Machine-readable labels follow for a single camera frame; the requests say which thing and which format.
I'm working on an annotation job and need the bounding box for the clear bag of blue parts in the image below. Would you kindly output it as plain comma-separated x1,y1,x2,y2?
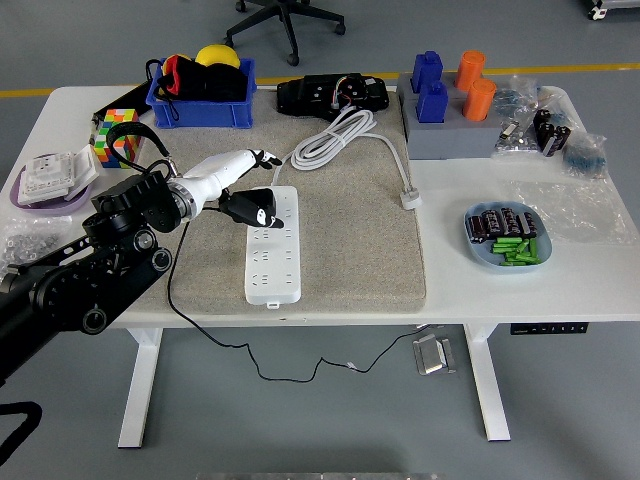
560,132,610,181

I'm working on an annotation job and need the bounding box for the clear bag of metal nuts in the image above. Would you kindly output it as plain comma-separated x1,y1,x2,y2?
0,215,74,281

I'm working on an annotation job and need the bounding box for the black plug with cord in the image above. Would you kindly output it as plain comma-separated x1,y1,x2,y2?
166,187,426,384

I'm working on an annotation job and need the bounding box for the blue plastic bin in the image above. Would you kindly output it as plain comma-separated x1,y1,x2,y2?
145,57,258,130

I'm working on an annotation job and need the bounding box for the black electronic device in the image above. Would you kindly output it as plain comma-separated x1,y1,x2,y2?
276,72,390,122

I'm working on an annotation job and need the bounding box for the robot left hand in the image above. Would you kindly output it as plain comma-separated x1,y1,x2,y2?
182,148,287,231

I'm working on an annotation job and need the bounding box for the purple plate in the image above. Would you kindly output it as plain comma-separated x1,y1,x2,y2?
9,152,94,217

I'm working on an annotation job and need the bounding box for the orange cylinder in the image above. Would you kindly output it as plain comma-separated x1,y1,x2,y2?
462,77,498,123
453,49,488,91

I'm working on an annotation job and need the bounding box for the long black box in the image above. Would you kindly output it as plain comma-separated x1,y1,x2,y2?
91,82,154,146

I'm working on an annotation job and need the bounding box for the black and red cloth bundle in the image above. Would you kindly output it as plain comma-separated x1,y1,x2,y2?
145,53,249,121

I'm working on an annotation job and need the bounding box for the clear bag of metal parts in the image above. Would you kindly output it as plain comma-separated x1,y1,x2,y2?
492,118,541,161

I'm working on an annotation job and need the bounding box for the black office chair base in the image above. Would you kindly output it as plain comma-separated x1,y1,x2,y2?
224,0,347,67

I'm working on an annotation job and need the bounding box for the empty clear plastic bag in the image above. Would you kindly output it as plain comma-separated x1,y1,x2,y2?
507,177,634,246

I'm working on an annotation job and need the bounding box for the white power strip cable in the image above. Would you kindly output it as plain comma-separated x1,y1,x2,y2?
272,109,424,212

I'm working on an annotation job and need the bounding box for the white table leg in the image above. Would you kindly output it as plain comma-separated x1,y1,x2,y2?
462,323,512,444
117,327,164,449

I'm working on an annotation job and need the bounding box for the yellow ball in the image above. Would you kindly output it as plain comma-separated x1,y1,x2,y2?
194,43,241,69

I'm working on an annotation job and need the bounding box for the white power strip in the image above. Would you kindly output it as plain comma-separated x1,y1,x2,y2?
243,185,304,309

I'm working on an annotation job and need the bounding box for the white wheeled cart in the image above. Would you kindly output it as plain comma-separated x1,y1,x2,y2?
582,0,640,21

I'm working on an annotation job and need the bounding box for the blue plastic bottle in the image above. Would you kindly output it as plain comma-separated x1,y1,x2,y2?
410,50,445,95
416,80,450,125

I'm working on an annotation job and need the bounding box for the clear bag of blue resistors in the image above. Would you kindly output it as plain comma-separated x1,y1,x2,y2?
494,74,544,124

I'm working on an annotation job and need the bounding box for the light blue plate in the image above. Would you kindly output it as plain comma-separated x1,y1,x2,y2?
463,200,553,275

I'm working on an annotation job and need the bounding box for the colourful puzzle cube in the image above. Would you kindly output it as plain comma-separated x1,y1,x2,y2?
94,108,145,170

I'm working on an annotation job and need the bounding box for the white wall socket panel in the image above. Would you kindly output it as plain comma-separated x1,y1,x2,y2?
63,144,100,190
17,152,76,206

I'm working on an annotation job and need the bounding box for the grey-brown mat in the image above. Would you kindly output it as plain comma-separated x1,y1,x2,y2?
127,89,429,316

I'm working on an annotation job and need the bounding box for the metal foot pedal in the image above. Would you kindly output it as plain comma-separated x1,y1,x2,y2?
411,334,459,377

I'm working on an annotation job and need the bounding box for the black table control panel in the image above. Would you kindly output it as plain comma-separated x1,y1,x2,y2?
509,323,590,336

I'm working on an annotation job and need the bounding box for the grey holder block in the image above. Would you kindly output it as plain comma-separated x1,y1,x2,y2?
397,72,506,162

